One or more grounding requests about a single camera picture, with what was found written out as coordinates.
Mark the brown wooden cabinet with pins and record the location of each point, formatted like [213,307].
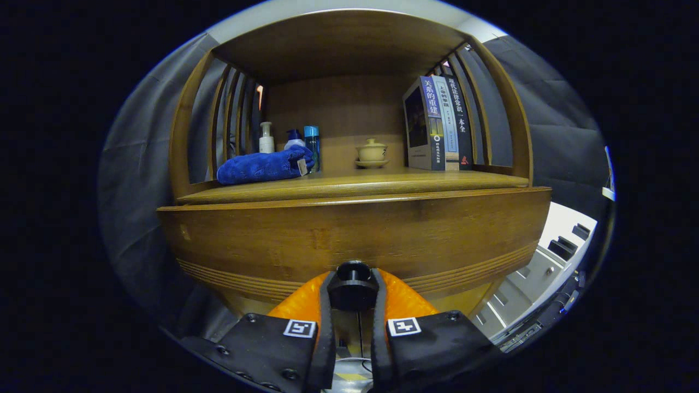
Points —
[338,43]

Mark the blue cylinder bottle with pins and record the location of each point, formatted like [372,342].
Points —
[312,144]

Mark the white drawer unit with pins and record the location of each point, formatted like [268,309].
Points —
[557,224]

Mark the pale spine book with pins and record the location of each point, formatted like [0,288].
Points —
[450,136]

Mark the white pump bottle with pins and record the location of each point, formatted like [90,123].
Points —
[266,143]

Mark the wooden drawer with black knob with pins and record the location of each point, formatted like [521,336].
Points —
[355,234]

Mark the beige lidded teacup with saucer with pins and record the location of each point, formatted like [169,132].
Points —
[372,153]

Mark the black spine book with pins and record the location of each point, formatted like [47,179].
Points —
[463,131]

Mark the white bottle with blue cap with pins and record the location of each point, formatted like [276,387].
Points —
[295,143]

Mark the blue spine book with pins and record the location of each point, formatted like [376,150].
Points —
[431,125]

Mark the wooden countertop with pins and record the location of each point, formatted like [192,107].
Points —
[355,184]

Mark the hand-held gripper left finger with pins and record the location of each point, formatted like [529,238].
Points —
[273,349]

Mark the folded blue towel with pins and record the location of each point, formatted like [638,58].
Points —
[256,166]

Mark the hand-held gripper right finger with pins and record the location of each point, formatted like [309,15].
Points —
[431,349]

